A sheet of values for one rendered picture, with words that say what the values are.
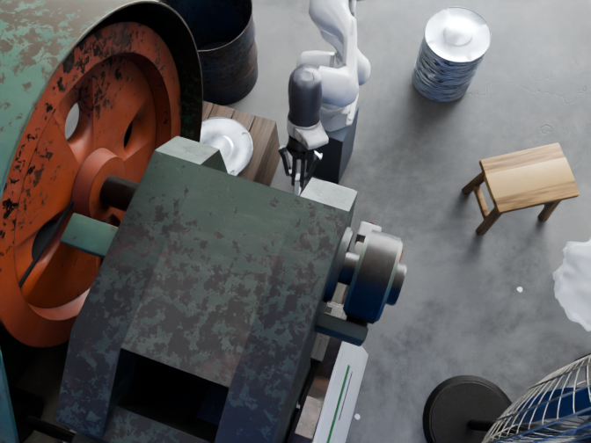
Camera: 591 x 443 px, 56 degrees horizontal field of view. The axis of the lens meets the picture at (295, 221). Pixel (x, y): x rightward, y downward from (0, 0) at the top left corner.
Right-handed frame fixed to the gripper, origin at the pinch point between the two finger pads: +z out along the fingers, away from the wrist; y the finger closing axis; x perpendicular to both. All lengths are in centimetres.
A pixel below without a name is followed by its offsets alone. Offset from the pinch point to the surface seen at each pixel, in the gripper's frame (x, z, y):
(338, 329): 58, -19, -23
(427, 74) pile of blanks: -117, 26, -34
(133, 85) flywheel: 24, -43, 35
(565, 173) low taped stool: -73, 31, -96
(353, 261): 48, -29, -22
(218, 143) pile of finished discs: -49, 34, 45
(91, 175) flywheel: 47, -36, 34
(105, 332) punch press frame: 78, -32, 16
